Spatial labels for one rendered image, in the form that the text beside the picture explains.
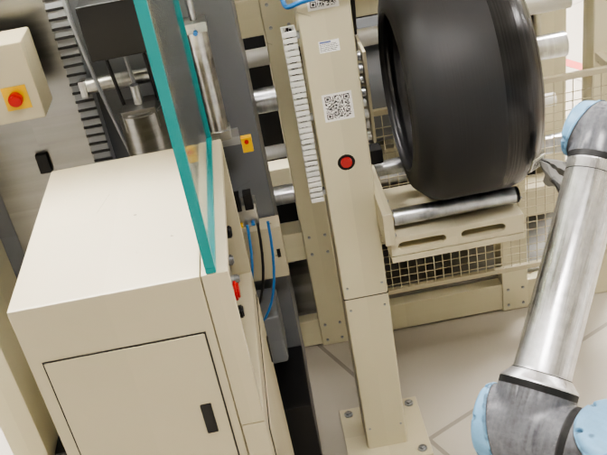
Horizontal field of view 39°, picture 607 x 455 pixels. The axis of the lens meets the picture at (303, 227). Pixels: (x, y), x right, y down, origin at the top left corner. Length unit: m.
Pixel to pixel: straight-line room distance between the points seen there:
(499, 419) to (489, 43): 0.85
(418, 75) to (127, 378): 0.94
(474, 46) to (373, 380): 1.13
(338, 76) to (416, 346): 1.39
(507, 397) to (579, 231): 0.34
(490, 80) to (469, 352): 1.42
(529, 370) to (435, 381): 1.45
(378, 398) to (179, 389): 1.16
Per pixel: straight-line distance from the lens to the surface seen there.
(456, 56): 2.01
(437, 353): 3.21
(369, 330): 2.56
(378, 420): 2.80
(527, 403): 1.64
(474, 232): 2.34
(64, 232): 1.79
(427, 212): 2.28
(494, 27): 2.05
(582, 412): 1.62
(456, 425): 2.94
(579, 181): 1.73
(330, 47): 2.12
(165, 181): 1.87
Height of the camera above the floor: 2.11
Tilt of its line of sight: 32 degrees down
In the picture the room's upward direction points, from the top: 11 degrees counter-clockwise
